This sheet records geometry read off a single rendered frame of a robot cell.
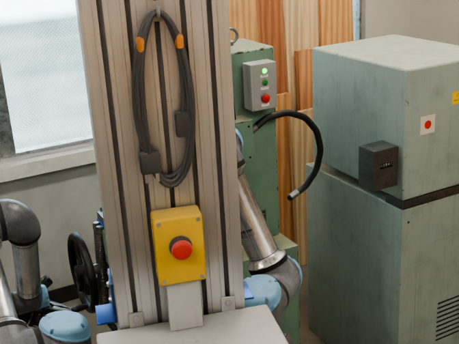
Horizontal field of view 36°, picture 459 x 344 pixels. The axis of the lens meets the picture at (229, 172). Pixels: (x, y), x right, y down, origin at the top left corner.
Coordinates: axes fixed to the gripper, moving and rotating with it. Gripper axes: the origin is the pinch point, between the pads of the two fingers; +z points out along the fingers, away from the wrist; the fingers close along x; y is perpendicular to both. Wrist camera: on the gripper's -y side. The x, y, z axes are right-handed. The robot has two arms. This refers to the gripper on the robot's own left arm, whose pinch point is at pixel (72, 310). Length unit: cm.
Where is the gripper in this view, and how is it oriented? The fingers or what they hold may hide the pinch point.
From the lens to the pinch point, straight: 252.6
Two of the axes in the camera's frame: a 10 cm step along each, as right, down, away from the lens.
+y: -3.7, 9.3, 0.6
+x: 4.4, 2.3, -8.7
